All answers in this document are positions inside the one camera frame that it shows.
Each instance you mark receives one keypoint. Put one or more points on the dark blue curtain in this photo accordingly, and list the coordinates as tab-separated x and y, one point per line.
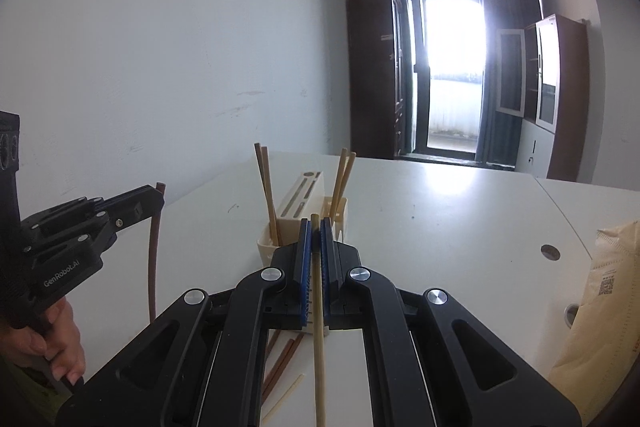
503	92

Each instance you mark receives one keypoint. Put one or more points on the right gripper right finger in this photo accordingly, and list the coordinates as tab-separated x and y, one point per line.
430	362

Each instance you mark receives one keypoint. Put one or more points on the dark brown wooden chopstick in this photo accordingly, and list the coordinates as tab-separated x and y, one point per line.
273	219

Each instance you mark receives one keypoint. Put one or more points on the light bamboo chopstick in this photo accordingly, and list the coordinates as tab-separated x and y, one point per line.
257	147
348	170
338	181
317	324

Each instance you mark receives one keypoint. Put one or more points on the brown paper bag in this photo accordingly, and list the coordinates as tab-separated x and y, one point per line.
603	343

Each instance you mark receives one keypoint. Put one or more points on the person's left hand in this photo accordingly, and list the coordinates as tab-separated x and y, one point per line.
61	346

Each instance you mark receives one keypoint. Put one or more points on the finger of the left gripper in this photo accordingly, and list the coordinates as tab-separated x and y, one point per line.
127	209

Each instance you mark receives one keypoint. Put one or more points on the brown white glass-door cabinet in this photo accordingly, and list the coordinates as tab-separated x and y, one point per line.
556	98

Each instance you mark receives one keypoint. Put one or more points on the table cable grommet hole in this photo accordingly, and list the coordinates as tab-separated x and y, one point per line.
550	252

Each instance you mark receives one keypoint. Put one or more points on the cream plastic utensil holder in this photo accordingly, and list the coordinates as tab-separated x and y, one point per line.
306	197

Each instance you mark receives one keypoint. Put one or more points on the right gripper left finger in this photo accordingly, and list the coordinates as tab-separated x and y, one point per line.
201	362

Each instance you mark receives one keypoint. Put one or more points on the balcony glass door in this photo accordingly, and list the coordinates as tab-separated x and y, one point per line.
447	56

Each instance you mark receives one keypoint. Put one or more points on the dark brown tall cabinet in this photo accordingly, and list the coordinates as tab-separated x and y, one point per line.
376	78

